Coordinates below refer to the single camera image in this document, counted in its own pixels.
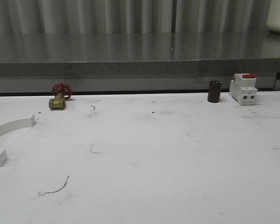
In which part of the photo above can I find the white half-ring clamp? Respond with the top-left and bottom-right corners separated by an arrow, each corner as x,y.
0,114 -> 35,167

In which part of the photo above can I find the dark brown cylindrical capacitor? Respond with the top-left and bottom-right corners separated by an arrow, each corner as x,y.
207,81 -> 222,103

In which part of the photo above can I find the brass valve red handwheel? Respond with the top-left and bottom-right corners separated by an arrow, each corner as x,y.
49,83 -> 73,110

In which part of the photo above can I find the grey stone countertop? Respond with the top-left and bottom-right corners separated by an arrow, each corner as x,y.
0,32 -> 280,95

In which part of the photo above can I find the white circuit breaker red switch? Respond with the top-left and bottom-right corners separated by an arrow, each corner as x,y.
229,73 -> 258,105

